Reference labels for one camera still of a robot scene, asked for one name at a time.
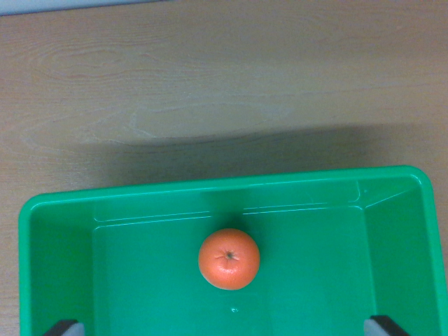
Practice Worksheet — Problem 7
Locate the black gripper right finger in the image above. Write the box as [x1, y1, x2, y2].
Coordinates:
[363, 315, 410, 336]

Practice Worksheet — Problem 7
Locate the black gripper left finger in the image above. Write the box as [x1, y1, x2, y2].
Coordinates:
[43, 319, 85, 336]

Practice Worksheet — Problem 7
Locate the orange fruit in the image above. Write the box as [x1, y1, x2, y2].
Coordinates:
[197, 228, 261, 291]

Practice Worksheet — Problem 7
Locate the green plastic bin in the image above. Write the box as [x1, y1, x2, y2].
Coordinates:
[18, 165, 440, 336]

